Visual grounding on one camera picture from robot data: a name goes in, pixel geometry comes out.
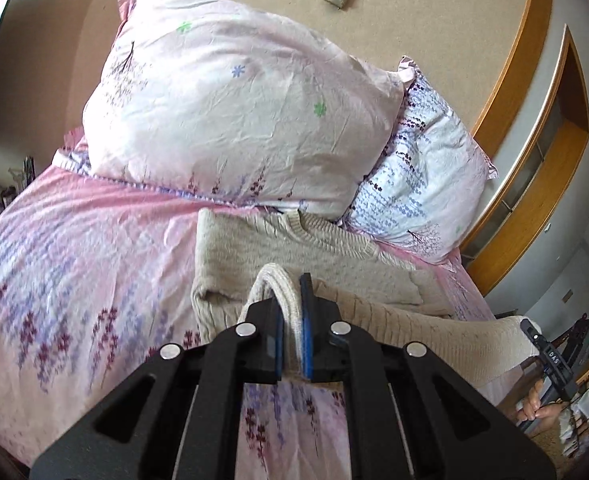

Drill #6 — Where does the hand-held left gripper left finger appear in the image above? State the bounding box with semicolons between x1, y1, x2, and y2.
28;296;282;480

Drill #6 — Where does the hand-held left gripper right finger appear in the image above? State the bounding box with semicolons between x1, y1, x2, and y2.
299;272;558;480

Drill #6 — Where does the beige knit sweater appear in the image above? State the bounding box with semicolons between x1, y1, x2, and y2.
190;208;542;397

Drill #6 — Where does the person's right hand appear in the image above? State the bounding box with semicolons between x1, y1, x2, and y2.
517;378;575;423

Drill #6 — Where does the white floral pillow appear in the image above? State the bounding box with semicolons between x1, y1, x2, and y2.
341;57;499;266

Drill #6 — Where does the pink floral bed cover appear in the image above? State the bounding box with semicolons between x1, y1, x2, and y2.
0;130;505;480

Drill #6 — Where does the pink floral pillow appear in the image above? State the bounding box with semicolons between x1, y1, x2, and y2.
82;0;417;218

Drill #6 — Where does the curved wooden headboard trim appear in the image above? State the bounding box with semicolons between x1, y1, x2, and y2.
467;0;555;158

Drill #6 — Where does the wooden wall niche frame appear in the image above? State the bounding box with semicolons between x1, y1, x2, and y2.
461;24;589;297

